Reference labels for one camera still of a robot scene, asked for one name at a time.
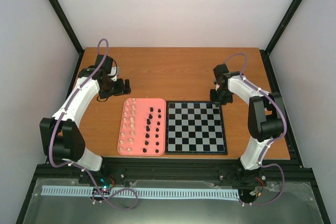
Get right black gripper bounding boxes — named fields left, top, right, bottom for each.
left=210, top=89, right=233, bottom=105

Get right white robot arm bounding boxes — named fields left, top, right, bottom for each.
left=210, top=64, right=287, bottom=183

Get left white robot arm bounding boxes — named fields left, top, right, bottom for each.
left=39, top=55, right=131, bottom=184

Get black white chessboard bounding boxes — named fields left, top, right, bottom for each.
left=165, top=101, right=228, bottom=155

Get pink plastic tray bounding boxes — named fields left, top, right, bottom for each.
left=117, top=98, right=166, bottom=156

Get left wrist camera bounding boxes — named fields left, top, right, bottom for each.
left=108, top=66, right=120, bottom=81

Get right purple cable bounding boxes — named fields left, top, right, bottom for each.
left=223, top=53, right=287, bottom=207

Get purple cable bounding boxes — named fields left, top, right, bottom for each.
left=46, top=38, right=139, bottom=211
left=223, top=53, right=287, bottom=207

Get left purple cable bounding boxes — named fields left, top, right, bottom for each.
left=46, top=38, right=139, bottom=211

